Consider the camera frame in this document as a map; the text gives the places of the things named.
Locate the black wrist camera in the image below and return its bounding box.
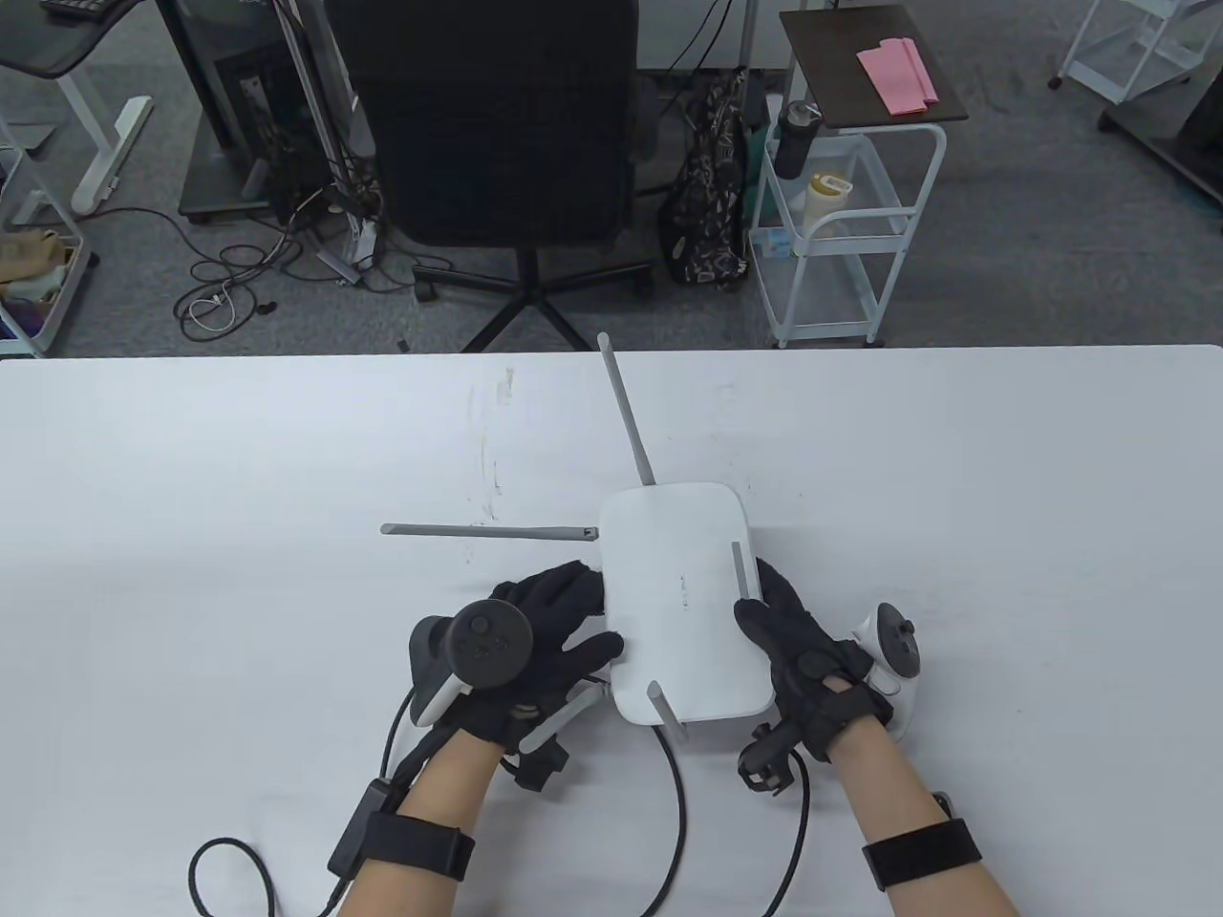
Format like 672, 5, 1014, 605
502, 736, 571, 792
738, 721, 808, 792

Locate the beige cloth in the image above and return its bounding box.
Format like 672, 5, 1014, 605
0, 227, 79, 286

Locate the white router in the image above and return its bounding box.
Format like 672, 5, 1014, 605
380, 332, 777, 756

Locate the black left glove cable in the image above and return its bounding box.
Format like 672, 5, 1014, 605
379, 688, 431, 794

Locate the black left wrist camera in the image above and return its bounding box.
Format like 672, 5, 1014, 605
502, 736, 571, 792

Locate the black computer cabinet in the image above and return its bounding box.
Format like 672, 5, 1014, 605
156, 0, 383, 227

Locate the pink cloth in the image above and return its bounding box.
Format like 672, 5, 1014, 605
856, 38, 939, 117

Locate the white wire frame cart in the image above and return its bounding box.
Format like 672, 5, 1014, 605
1048, 0, 1214, 106

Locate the black patterned bag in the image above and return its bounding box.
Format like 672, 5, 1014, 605
659, 67, 751, 292

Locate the black left wrist box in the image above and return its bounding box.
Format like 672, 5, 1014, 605
328, 778, 397, 880

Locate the white rolling cart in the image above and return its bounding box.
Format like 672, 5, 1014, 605
748, 91, 949, 350

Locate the dark brown board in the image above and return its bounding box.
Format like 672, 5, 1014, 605
779, 5, 969, 132

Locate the person's left hand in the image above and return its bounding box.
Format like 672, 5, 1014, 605
449, 561, 627, 748

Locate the black ethernet cable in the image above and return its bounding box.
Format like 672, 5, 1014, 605
583, 673, 689, 917

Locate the black platform base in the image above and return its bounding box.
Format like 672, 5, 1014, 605
1099, 81, 1223, 240

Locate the grey white right hand controller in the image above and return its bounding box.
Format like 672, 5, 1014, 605
846, 602, 925, 744

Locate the black looped cable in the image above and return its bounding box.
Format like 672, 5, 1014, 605
188, 838, 345, 917

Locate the person's right forearm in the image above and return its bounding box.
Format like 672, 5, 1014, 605
826, 716, 1023, 917

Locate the black wrist strap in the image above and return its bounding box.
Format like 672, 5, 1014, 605
862, 820, 985, 891
363, 812, 476, 880

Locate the grey white left hand controller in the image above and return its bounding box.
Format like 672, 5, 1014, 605
409, 602, 533, 727

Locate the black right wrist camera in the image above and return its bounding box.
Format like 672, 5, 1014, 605
738, 721, 808, 792

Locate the white mesh storage cart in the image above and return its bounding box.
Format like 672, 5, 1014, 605
0, 115, 98, 359

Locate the person's left forearm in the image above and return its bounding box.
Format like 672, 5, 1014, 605
339, 731, 507, 917

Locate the black office chair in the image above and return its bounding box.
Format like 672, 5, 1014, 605
328, 0, 655, 354

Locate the black left wrist strap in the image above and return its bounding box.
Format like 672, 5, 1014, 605
363, 812, 476, 880

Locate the black water bottle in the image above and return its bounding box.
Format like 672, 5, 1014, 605
772, 98, 823, 181

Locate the grey desk white leg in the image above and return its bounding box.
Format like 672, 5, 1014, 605
0, 0, 156, 216

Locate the grey white hand controller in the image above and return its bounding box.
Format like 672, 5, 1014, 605
846, 602, 925, 744
409, 602, 533, 727

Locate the black right camera cable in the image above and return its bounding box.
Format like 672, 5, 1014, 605
764, 755, 813, 917

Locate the tangle of black floor cables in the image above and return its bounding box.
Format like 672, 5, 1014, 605
172, 205, 421, 340

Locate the white jar yellow lid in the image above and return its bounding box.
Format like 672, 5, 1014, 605
805, 172, 854, 230

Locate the person's right hand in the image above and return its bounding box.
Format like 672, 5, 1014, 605
734, 559, 894, 763

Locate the black right wrist strap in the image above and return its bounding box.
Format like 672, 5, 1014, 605
862, 820, 985, 891

